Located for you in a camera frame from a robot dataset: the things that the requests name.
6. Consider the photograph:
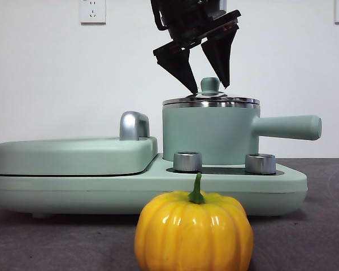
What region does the mint green breakfast machine base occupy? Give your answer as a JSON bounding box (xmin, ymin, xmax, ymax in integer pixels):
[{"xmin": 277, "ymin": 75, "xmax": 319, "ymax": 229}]
[{"xmin": 0, "ymin": 163, "xmax": 309, "ymax": 220}]

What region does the mint green pot with handle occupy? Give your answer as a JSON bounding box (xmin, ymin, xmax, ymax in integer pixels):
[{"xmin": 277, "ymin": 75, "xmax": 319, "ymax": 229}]
[{"xmin": 162, "ymin": 101, "xmax": 323, "ymax": 167}]

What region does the mint green griddle cover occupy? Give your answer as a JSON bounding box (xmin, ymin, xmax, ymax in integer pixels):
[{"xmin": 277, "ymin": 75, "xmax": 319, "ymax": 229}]
[{"xmin": 0, "ymin": 136, "xmax": 159, "ymax": 177}]

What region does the yellow toy pumpkin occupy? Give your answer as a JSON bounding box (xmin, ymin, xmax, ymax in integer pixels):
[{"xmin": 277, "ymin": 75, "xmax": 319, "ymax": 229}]
[{"xmin": 134, "ymin": 172, "xmax": 255, "ymax": 271}]

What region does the silver control knob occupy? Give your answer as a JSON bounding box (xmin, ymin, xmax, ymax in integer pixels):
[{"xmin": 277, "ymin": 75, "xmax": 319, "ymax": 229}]
[
  {"xmin": 245, "ymin": 154, "xmax": 277, "ymax": 174},
  {"xmin": 173, "ymin": 151, "xmax": 203, "ymax": 173}
]

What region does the glass lid with green knob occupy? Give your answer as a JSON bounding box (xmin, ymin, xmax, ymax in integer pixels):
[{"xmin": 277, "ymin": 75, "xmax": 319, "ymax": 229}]
[{"xmin": 162, "ymin": 77, "xmax": 261, "ymax": 106}]

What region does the black control panel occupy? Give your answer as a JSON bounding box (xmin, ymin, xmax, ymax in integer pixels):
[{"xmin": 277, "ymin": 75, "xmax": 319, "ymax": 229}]
[{"xmin": 166, "ymin": 166, "xmax": 285, "ymax": 176}]

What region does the silver griddle cover handle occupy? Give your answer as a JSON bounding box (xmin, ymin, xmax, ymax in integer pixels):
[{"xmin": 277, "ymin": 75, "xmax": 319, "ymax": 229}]
[{"xmin": 119, "ymin": 111, "xmax": 151, "ymax": 141}]

